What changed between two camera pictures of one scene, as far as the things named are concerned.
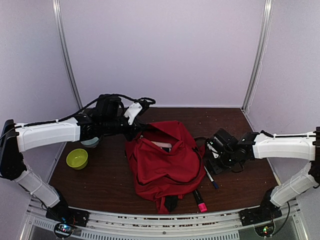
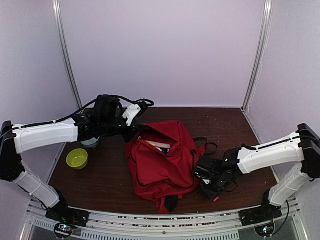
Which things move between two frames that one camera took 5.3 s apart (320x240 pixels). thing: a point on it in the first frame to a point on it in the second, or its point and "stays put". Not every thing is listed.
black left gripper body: (129, 135) stays put
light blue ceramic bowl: (90, 143) stays put
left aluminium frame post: (60, 27) stays put
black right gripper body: (218, 168) to (218, 189)
